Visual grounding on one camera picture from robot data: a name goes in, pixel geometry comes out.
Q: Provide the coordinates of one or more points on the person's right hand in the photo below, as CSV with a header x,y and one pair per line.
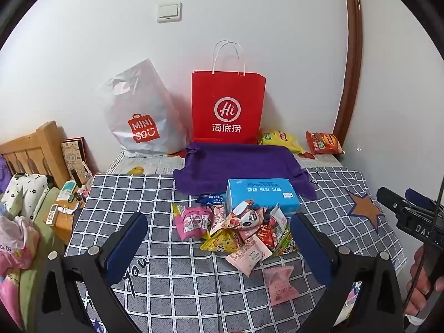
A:
x,y
418,277

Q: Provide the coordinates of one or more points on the pale pink nougat packet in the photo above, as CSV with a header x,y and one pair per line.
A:
x,y
248,255

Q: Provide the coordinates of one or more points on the yellow triangular snack packet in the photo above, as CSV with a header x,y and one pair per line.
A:
x,y
222,242

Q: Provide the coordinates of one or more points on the white floral pillow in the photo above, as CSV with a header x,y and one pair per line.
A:
x,y
27,194

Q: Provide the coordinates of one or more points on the white plastic shopping bag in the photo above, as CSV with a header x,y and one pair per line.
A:
x,y
138,111

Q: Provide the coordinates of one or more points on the red chip bag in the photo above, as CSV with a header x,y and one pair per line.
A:
x,y
324,143

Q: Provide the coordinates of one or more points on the teal and white box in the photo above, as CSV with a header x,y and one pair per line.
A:
x,y
66,190

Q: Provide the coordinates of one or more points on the blue snack packet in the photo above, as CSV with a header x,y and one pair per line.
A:
x,y
211,199

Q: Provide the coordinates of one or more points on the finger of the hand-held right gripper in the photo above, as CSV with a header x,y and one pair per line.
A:
x,y
418,196
390,197

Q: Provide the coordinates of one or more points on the pink printed quilt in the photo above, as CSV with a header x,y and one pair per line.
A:
x,y
14,242

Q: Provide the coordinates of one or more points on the white tube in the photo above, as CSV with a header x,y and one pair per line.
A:
x,y
66,210

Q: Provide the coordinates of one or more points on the brown patterned book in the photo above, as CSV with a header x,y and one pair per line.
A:
x,y
74,156

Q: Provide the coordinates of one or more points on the pink white long snack packet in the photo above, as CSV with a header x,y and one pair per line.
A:
x,y
279,219

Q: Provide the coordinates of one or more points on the wooden door frame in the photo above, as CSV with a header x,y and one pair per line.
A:
x,y
352,41

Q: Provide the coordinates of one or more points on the strawberry-print snack packet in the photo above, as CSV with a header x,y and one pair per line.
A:
x,y
220,220

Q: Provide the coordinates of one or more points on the green quilt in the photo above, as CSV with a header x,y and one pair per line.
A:
x,y
38,249

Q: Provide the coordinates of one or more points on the white light switch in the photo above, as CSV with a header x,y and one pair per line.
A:
x,y
169,12

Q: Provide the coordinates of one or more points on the yellow toy duck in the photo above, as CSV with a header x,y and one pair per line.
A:
x,y
136,170

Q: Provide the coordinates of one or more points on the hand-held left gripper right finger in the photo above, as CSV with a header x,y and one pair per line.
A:
x,y
308,246

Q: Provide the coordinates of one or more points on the wooden headboard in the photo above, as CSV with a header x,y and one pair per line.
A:
x,y
31,149

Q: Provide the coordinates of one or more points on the panda-print snack packet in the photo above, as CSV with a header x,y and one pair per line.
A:
x,y
248,216

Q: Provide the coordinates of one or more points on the white remote control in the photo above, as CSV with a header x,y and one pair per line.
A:
x,y
52,213

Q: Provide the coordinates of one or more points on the red paper bag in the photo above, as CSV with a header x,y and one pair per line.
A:
x,y
229,104

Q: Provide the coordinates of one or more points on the purple towel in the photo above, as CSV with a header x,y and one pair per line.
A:
x,y
236,170

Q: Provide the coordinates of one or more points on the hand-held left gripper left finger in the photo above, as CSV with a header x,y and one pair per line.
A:
x,y
126,246

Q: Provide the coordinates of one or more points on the pink square snack packet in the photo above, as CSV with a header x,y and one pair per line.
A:
x,y
277,284

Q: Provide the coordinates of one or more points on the yellow chip bag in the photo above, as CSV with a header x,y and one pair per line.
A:
x,y
279,138

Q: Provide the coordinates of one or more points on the pink round-print snack packet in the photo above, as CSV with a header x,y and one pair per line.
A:
x,y
192,222

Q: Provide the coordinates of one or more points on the grey checkered bed sheet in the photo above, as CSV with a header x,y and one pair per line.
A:
x,y
173,284

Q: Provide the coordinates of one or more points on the red snack packet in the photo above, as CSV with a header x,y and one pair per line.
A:
x,y
266,233

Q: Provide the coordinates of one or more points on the green triangular snack packet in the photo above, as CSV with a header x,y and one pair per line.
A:
x,y
286,244

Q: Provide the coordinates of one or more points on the blue tissue pack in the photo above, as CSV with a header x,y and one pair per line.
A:
x,y
262,194

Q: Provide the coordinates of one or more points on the wooden nightstand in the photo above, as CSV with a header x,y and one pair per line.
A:
x,y
64,222

